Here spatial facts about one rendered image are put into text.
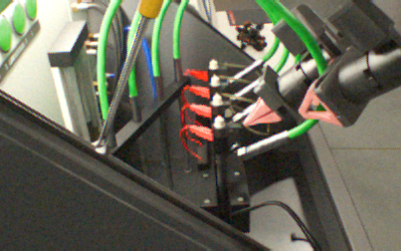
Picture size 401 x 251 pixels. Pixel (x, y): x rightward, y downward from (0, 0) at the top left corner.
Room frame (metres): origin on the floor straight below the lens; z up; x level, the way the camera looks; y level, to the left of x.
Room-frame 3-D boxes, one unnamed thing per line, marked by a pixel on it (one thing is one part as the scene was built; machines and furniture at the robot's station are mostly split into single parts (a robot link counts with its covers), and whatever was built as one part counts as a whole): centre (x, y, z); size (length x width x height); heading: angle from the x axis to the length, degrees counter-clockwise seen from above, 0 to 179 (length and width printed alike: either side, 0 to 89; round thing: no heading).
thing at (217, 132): (0.70, -0.04, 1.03); 0.05 x 0.03 x 0.21; 89
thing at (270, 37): (1.40, -0.18, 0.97); 0.70 x 0.22 x 0.03; 179
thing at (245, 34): (1.43, -0.18, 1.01); 0.23 x 0.11 x 0.06; 179
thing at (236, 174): (0.82, -0.03, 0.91); 0.34 x 0.10 x 0.15; 179
